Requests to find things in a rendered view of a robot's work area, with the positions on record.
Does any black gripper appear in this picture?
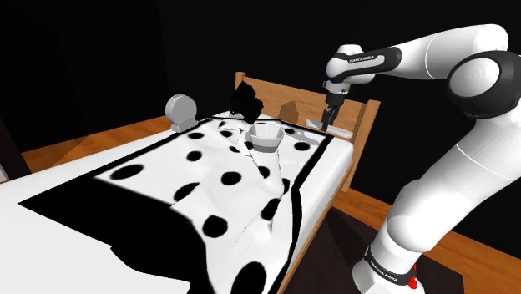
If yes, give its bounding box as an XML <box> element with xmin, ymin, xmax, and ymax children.
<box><xmin>321</xmin><ymin>91</ymin><xmax>348</xmax><ymax>133</ymax></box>

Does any white flat long bar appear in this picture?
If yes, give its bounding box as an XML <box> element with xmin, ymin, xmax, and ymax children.
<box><xmin>304</xmin><ymin>117</ymin><xmax>354</xmax><ymax>139</ymax></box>

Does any wooden bed with white mattress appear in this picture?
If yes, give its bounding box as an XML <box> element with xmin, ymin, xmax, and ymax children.
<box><xmin>0</xmin><ymin>71</ymin><xmax>382</xmax><ymax>294</ymax></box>

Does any white flared bowl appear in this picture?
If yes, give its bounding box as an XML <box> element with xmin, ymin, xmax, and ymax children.
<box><xmin>246</xmin><ymin>123</ymin><xmax>286</xmax><ymax>154</ymax></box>

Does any black angular object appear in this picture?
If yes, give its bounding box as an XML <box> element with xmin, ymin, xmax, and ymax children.
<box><xmin>229</xmin><ymin>80</ymin><xmax>265</xmax><ymax>124</ymax></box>

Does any white black-dotted blanket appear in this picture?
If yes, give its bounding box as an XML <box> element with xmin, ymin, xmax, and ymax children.
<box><xmin>18</xmin><ymin>117</ymin><xmax>331</xmax><ymax>294</ymax></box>

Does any dark robot stand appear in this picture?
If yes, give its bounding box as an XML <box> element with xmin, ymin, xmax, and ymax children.
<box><xmin>283</xmin><ymin>206</ymin><xmax>466</xmax><ymax>294</ymax></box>

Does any grey round clock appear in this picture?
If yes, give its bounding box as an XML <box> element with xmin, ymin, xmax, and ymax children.
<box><xmin>164</xmin><ymin>94</ymin><xmax>199</xmax><ymax>134</ymax></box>

